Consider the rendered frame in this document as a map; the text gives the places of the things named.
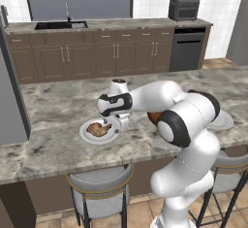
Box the black dishwasher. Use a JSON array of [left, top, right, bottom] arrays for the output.
[[169, 26, 207, 73]]

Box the brown bowl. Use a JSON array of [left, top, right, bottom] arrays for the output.
[[146, 111, 165, 126]]

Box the dark grey toaster oven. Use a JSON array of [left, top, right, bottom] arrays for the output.
[[168, 0, 201, 22]]

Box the grey cushioned bar stool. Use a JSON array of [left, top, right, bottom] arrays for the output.
[[66, 163, 135, 228], [188, 149, 248, 228]]

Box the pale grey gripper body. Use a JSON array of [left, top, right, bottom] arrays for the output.
[[108, 113, 132, 135]]

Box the white round plate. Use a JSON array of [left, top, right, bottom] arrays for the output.
[[206, 110, 234, 131], [78, 116, 122, 146]]

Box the grey fridge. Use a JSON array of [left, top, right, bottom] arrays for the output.
[[0, 21, 32, 147]]

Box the grey small appliance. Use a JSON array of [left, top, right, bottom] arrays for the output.
[[0, 4, 10, 29]]

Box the black sink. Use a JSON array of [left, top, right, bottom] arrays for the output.
[[34, 19, 89, 31]]

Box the brown chicken drumstick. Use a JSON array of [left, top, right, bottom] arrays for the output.
[[85, 122, 113, 139]]

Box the silver tap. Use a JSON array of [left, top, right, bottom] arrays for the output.
[[65, 0, 73, 22]]

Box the brown base cupboard run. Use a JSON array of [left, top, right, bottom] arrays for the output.
[[5, 27, 175, 84]]

